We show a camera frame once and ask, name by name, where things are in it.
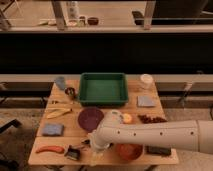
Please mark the red bowl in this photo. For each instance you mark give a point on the red bowl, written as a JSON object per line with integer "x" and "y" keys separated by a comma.
{"x": 129, "y": 151}

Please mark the black handled brush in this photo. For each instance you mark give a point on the black handled brush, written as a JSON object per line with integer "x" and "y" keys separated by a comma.
{"x": 74, "y": 151}

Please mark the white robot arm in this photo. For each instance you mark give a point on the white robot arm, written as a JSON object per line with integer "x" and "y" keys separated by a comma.
{"x": 191, "y": 135}

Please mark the purple bowl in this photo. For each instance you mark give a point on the purple bowl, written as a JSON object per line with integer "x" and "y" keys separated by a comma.
{"x": 89, "y": 118}

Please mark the dark bowl on shelf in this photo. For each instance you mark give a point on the dark bowl on shelf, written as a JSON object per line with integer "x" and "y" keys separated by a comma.
{"x": 93, "y": 21}

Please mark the green plastic tray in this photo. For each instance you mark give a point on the green plastic tray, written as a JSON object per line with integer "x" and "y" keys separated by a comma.
{"x": 103, "y": 89}

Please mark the dark small cup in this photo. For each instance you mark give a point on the dark small cup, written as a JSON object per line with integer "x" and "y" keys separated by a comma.
{"x": 70, "y": 91}

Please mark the yellow round fruit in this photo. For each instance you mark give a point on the yellow round fruit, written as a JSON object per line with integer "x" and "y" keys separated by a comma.
{"x": 127, "y": 118}

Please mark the grey square cloth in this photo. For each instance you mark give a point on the grey square cloth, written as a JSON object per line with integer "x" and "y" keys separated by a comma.
{"x": 145, "y": 101}

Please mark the white round container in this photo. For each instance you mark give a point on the white round container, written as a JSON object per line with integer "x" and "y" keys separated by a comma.
{"x": 146, "y": 81}

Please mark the blue grey cup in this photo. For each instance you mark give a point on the blue grey cup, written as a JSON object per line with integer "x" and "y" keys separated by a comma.
{"x": 60, "y": 83}

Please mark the dark grape bunch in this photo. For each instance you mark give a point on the dark grape bunch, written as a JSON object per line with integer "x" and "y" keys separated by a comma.
{"x": 147, "y": 119}

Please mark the yellow banana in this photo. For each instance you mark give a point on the yellow banana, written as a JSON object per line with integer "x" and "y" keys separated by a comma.
{"x": 57, "y": 113}

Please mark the blue sponge cloth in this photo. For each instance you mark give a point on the blue sponge cloth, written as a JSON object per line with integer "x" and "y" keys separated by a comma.
{"x": 52, "y": 130}

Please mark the white bottle on shelf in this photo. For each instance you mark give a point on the white bottle on shelf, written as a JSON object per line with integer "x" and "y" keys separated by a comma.
{"x": 72, "y": 10}

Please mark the black rectangular sponge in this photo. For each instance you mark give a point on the black rectangular sponge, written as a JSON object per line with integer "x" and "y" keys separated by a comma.
{"x": 159, "y": 151}

